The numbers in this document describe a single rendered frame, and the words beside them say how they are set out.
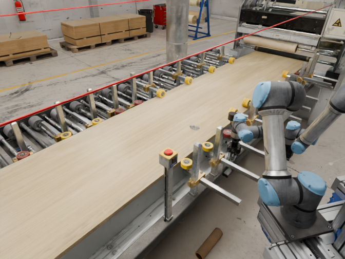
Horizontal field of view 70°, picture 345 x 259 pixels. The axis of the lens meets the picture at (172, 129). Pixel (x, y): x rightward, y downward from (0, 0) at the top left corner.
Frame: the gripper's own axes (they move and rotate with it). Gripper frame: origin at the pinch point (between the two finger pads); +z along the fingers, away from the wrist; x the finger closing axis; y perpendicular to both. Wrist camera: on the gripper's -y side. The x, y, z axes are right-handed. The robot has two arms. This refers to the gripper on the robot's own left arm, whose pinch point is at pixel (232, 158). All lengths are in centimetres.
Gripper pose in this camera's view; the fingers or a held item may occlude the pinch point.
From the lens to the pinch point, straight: 176.9
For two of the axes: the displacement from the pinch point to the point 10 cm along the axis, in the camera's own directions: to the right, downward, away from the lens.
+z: -0.2, 8.3, 5.6
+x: 9.3, 2.1, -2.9
